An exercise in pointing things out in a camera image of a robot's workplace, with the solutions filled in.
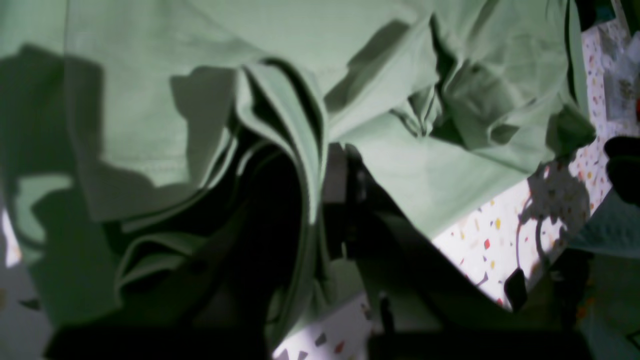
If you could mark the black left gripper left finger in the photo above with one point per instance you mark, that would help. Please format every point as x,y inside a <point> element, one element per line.
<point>226,273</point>

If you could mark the light green T-shirt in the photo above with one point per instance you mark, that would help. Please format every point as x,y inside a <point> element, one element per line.
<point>118,114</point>

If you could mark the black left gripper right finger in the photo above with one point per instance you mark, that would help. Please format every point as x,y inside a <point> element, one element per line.
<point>423,308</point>

